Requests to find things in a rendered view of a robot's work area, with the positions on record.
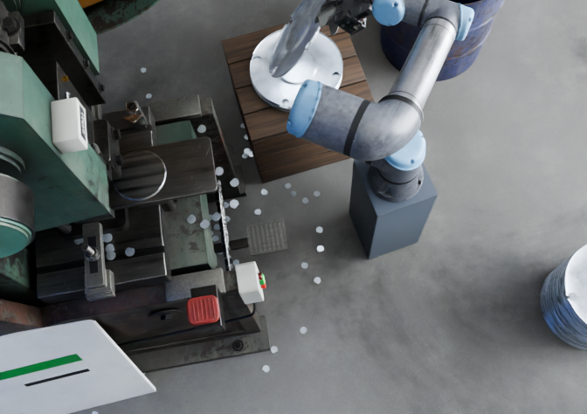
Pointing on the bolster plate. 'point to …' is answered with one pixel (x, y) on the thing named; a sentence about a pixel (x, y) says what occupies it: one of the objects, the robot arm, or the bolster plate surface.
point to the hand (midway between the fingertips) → (320, 18)
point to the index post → (136, 113)
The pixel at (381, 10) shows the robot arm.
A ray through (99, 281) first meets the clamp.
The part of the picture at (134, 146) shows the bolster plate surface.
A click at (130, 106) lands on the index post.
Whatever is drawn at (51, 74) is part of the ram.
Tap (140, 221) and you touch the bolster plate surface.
